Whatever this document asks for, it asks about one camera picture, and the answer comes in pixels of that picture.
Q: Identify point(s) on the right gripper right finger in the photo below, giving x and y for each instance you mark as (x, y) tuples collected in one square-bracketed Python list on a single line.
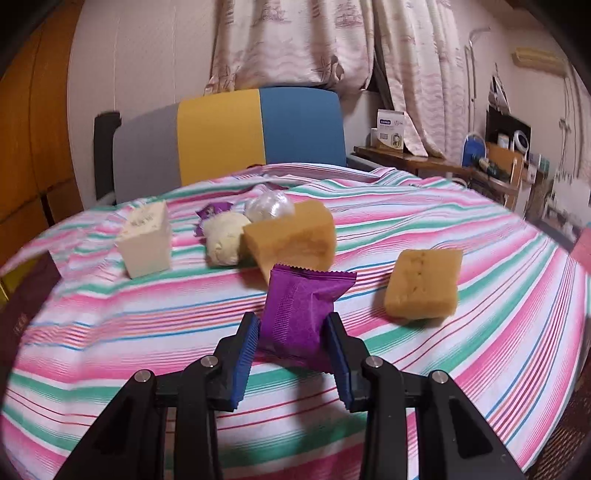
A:
[(454, 440)]

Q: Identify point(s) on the pink patterned curtain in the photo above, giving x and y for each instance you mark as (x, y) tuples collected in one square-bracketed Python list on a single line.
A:
[(340, 45)]

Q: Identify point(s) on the wooden side shelf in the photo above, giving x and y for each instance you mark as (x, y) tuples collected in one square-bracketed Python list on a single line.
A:
[(508, 161)]

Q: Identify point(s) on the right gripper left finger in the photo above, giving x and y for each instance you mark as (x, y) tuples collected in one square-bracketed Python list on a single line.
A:
[(126, 441)]

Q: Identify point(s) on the striped pink green bedsheet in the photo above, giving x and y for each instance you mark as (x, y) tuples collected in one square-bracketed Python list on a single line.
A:
[(515, 344)]

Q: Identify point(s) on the gold metal tin box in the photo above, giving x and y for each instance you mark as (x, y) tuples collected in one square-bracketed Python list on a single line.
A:
[(25, 289)]

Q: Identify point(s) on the cream tall carton box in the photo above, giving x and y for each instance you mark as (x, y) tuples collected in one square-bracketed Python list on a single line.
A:
[(144, 242)]

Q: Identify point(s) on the white blue medicine box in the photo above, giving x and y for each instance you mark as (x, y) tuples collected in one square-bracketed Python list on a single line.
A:
[(390, 129)]

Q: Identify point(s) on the grey yellow blue headboard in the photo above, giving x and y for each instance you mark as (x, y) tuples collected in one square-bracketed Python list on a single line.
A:
[(214, 136)]

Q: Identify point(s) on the yellow sponge block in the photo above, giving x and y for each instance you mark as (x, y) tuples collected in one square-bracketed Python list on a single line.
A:
[(305, 239), (424, 284)]

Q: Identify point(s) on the white pearly plastic packet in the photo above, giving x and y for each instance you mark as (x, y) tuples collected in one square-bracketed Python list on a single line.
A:
[(269, 205)]

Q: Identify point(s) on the wooden wardrobe panels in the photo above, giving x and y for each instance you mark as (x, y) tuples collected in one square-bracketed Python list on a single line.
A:
[(38, 186)]

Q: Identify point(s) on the black rolled mat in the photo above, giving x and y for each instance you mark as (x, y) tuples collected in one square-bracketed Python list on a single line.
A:
[(105, 126)]

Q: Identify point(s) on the purple snack packet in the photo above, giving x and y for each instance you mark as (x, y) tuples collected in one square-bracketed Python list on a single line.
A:
[(297, 303), (210, 210)]

